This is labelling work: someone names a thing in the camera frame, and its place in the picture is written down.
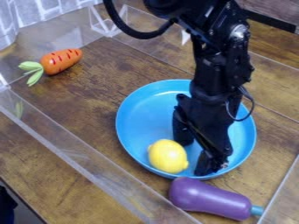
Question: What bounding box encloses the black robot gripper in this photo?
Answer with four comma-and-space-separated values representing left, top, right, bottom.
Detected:
172, 84, 242, 176

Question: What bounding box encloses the yellow toy lemon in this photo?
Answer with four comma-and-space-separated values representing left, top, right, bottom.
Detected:
147, 139, 190, 174

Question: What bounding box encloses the purple toy eggplant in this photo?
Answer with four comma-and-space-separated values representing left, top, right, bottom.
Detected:
168, 177, 265, 221

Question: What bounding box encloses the blue round tray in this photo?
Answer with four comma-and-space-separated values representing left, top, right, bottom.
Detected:
116, 80, 258, 180

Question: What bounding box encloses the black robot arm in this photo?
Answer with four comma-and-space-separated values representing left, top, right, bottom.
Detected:
144, 0, 254, 176

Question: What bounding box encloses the orange toy carrot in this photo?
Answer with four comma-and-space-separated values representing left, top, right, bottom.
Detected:
19, 48, 83, 87

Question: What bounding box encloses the clear acrylic enclosure wall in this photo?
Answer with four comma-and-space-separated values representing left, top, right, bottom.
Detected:
0, 9, 299, 224

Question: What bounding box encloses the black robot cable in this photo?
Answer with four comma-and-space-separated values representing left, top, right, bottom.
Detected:
102, 0, 257, 123

